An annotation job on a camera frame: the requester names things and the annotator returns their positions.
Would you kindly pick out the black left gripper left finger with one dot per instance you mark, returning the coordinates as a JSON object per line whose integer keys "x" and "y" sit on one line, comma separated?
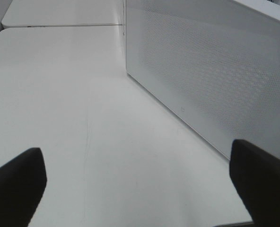
{"x": 22, "y": 183}

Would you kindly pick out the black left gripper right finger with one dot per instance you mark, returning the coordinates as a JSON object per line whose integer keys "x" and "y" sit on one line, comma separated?
{"x": 255, "y": 175}

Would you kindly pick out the white microwave door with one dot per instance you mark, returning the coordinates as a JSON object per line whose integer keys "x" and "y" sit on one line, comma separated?
{"x": 222, "y": 80}

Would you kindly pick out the white microwave oven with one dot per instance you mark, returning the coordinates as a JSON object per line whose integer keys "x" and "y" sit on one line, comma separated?
{"x": 213, "y": 11}

